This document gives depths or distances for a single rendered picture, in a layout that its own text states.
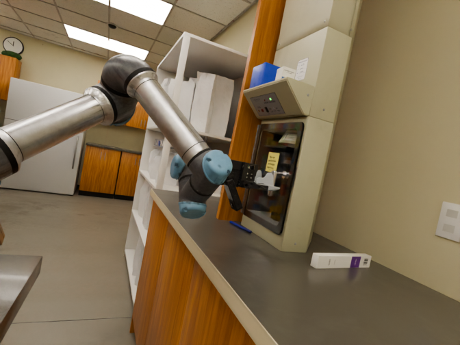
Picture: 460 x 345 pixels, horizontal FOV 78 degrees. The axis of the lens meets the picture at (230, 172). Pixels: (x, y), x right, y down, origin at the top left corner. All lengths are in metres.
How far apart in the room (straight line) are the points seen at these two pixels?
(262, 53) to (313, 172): 0.61
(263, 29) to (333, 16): 0.38
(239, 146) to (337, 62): 0.51
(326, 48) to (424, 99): 0.43
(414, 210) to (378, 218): 0.15
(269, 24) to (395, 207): 0.92
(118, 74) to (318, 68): 0.63
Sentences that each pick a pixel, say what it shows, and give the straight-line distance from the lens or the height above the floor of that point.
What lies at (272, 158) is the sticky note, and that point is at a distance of 1.11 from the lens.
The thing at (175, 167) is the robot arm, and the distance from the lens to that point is 0.83.
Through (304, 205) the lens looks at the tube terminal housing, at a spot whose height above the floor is 1.11.
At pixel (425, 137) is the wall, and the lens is 1.25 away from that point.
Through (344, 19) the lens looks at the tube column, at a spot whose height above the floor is 1.76.
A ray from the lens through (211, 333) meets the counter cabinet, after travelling 0.86.
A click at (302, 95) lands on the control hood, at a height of 1.47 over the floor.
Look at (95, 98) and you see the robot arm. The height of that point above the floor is 1.31.
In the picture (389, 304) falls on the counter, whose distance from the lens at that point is 0.88.
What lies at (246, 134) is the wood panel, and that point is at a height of 1.34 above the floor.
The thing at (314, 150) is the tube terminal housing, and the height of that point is 1.30.
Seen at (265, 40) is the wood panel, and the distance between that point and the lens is 1.40.
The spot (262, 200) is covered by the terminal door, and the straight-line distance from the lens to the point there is 1.13.
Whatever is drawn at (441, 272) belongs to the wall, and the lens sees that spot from 1.18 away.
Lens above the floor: 1.22
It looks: 3 degrees down
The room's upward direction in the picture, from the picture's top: 11 degrees clockwise
